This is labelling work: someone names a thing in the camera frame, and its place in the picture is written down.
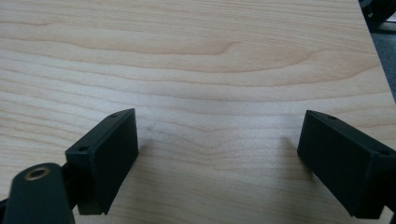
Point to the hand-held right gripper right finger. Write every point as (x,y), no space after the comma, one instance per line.
(342,161)

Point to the dark object beyond table edge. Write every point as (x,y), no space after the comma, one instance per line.
(380,9)

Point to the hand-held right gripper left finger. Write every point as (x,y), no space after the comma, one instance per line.
(107,165)

